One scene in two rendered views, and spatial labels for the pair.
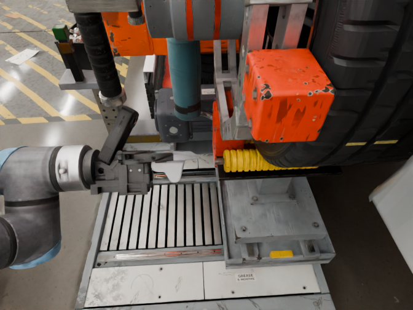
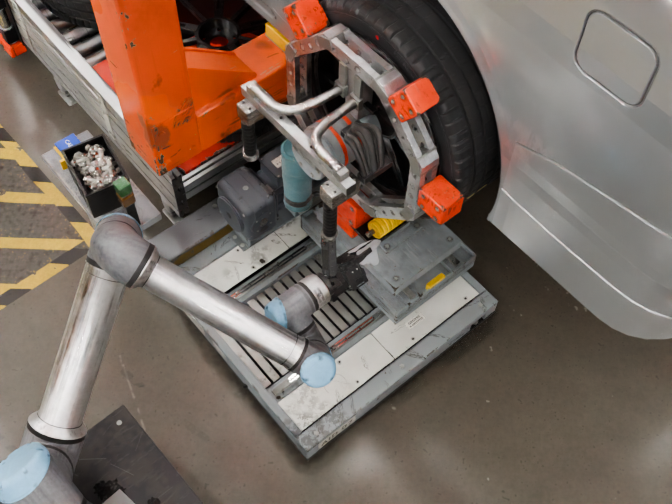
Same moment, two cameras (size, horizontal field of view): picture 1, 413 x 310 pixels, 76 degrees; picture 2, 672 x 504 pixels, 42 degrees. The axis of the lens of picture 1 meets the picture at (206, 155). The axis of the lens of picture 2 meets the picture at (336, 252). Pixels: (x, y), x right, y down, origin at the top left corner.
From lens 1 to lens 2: 194 cm
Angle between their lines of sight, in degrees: 25
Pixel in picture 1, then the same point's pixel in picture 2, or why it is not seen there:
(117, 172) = (341, 278)
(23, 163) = (295, 305)
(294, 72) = (445, 194)
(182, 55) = not seen: hidden behind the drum
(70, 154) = (316, 283)
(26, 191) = (306, 320)
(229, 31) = not seen: hidden behind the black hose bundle
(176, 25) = not seen: hidden behind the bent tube
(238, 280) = (411, 327)
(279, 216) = (417, 249)
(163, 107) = (248, 205)
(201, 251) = (363, 325)
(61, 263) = (230, 428)
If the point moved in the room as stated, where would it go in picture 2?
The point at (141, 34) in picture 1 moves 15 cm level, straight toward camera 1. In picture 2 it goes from (192, 140) to (228, 166)
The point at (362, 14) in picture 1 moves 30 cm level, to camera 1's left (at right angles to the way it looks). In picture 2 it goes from (461, 167) to (364, 226)
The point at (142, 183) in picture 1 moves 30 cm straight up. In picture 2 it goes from (362, 276) to (368, 211)
